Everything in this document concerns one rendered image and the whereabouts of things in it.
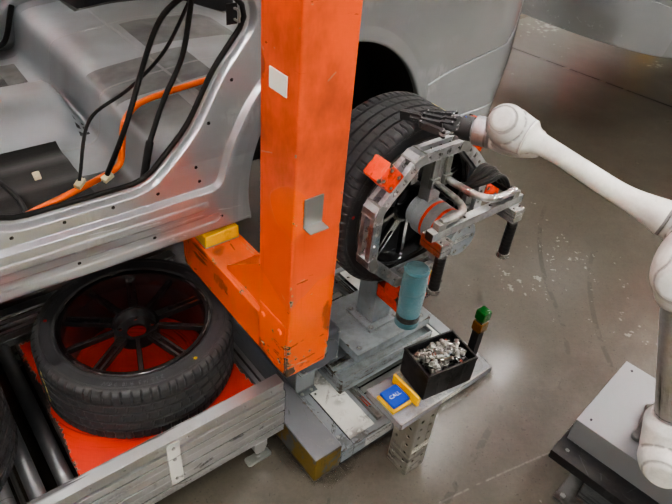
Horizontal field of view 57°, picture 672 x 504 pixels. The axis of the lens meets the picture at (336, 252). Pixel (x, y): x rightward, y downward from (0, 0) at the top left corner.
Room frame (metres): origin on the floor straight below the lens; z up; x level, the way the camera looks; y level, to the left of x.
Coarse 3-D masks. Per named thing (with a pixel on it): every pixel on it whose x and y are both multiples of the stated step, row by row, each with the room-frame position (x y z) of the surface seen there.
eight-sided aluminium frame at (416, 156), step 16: (432, 144) 1.78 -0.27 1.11; (448, 144) 1.78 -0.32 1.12; (464, 144) 1.81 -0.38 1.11; (400, 160) 1.70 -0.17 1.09; (416, 160) 1.68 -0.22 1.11; (432, 160) 1.72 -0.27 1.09; (464, 160) 1.93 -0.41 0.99; (480, 160) 1.89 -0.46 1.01; (384, 192) 1.66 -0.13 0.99; (400, 192) 1.64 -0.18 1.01; (368, 208) 1.61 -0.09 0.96; (384, 208) 1.60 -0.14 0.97; (368, 224) 1.62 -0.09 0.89; (368, 240) 1.59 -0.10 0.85; (368, 256) 1.58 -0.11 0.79; (416, 256) 1.83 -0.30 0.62; (432, 256) 1.84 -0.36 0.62; (384, 272) 1.64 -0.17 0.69; (400, 272) 1.75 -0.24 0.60
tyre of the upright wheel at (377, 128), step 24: (384, 96) 1.96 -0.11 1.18; (408, 96) 1.99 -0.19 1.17; (360, 120) 1.84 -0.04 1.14; (384, 120) 1.83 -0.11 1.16; (360, 144) 1.75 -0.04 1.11; (384, 144) 1.72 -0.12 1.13; (408, 144) 1.77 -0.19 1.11; (360, 168) 1.67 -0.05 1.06; (360, 192) 1.65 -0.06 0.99; (360, 264) 1.67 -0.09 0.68
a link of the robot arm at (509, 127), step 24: (504, 120) 1.50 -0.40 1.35; (528, 120) 1.52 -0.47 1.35; (504, 144) 1.51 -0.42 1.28; (528, 144) 1.50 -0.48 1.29; (552, 144) 1.49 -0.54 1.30; (576, 168) 1.47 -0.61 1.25; (600, 168) 1.50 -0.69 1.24; (600, 192) 1.47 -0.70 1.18; (624, 192) 1.47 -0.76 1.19; (648, 216) 1.41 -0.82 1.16
